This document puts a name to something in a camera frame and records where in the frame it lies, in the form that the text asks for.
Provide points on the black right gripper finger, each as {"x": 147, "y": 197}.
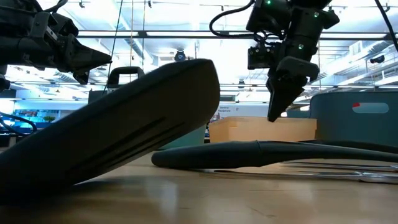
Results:
{"x": 295, "y": 87}
{"x": 276, "y": 93}

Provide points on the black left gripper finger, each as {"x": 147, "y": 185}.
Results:
{"x": 82, "y": 77}
{"x": 84, "y": 57}

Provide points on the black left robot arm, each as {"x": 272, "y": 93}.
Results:
{"x": 12, "y": 46}

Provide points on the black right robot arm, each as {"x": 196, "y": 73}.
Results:
{"x": 304, "y": 18}

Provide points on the black monitor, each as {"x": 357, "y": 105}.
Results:
{"x": 94, "y": 96}

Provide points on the white sign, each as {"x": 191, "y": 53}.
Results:
{"x": 236, "y": 110}

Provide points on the small green plant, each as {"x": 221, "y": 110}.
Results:
{"x": 49, "y": 119}

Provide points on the blue-grey plastic bin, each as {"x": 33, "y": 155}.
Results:
{"x": 335, "y": 124}

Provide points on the black crossbar with light strips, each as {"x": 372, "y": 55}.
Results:
{"x": 143, "y": 33}

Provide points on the blue shelf unit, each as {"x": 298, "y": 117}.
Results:
{"x": 31, "y": 116}

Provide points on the teal plastic bin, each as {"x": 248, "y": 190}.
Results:
{"x": 186, "y": 140}

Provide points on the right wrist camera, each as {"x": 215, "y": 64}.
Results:
{"x": 261, "y": 57}

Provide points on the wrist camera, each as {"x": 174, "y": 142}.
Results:
{"x": 261, "y": 57}
{"x": 65, "y": 25}

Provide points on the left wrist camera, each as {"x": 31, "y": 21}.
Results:
{"x": 65, "y": 25}

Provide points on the black wall camera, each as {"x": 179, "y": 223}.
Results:
{"x": 377, "y": 59}

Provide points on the round black ceiling camera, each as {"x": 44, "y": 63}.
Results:
{"x": 180, "y": 56}

